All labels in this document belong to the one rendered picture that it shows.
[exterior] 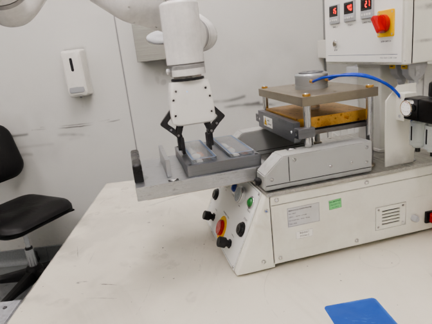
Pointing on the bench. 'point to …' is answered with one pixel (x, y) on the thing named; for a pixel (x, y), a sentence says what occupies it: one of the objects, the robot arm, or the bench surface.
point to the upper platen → (325, 116)
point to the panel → (233, 217)
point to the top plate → (321, 89)
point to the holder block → (227, 164)
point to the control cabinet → (382, 59)
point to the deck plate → (423, 158)
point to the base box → (336, 217)
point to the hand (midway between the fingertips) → (195, 144)
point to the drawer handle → (136, 166)
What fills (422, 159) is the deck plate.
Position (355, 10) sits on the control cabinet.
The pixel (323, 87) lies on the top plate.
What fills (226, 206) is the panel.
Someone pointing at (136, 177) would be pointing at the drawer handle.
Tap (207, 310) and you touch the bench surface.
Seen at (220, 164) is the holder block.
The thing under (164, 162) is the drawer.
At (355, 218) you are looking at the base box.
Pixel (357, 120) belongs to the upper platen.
